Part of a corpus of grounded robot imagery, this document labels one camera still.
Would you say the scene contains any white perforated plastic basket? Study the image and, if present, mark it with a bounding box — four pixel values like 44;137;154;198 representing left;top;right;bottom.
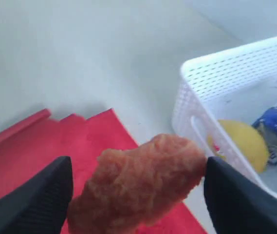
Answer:
172;37;277;198

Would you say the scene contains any red table cloth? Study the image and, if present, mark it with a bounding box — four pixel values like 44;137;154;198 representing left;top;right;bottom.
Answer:
0;110;204;234

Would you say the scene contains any yellow lemon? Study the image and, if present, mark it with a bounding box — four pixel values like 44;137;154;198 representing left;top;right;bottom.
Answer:
219;119;270;173

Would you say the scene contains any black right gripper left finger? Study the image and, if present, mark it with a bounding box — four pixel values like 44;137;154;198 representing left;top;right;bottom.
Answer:
0;156;74;234

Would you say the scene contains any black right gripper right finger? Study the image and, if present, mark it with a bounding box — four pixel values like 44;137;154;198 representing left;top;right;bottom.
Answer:
203;156;277;234

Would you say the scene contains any orange fried chicken nugget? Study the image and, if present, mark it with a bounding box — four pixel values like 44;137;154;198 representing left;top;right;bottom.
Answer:
67;134;207;234

